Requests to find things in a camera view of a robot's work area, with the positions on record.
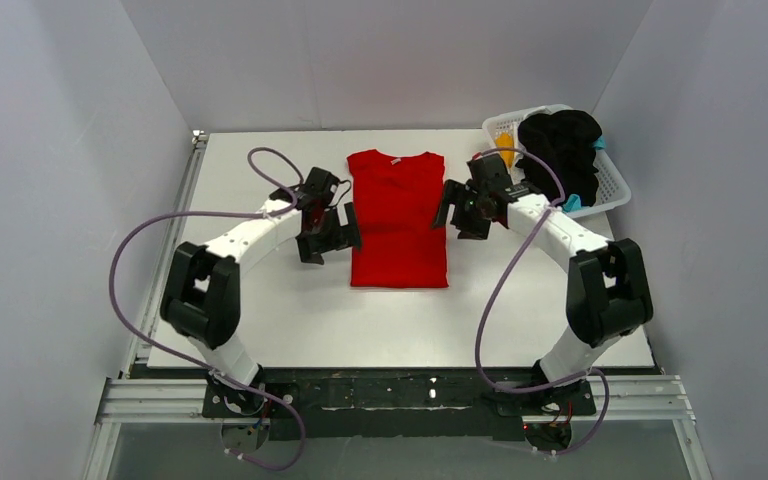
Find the yellow garment in basket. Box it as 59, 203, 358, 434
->
495, 132, 516, 169

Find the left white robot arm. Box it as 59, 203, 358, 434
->
160, 167, 361, 389

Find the aluminium frame rail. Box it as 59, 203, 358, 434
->
107, 129, 710, 479

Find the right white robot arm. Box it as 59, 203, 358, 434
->
432, 150, 653, 409

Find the red t-shirt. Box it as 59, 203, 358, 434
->
347, 149, 449, 289

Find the black garment in basket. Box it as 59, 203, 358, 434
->
517, 109, 602, 207

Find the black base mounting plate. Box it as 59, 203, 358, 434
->
128, 366, 664, 444

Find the white plastic laundry basket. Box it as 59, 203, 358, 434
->
481, 104, 631, 219

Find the teal garment in basket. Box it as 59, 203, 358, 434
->
562, 136, 605, 213

